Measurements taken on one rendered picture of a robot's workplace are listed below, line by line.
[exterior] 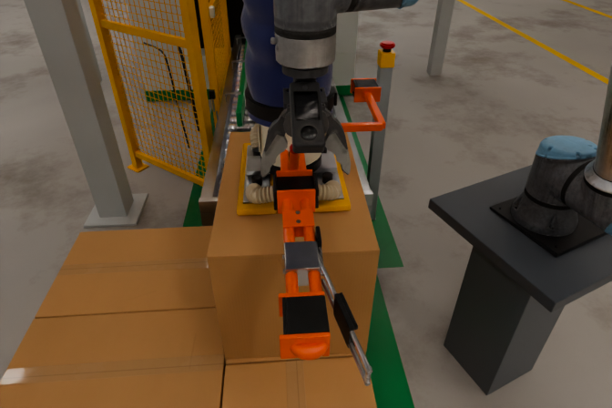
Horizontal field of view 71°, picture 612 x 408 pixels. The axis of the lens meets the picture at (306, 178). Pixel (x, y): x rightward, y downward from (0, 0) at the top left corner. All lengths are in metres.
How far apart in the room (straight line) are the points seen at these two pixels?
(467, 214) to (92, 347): 1.22
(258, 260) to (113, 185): 1.74
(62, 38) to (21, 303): 1.26
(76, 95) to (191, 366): 1.54
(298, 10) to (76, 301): 1.24
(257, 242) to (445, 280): 1.45
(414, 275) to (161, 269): 1.28
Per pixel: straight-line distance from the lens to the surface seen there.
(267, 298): 1.11
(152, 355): 1.38
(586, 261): 1.49
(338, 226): 1.07
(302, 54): 0.63
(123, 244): 1.74
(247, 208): 1.09
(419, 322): 2.12
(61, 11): 2.30
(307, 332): 0.66
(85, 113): 2.46
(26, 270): 2.69
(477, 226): 1.47
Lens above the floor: 1.64
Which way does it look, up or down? 34 degrees down
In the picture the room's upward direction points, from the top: straight up
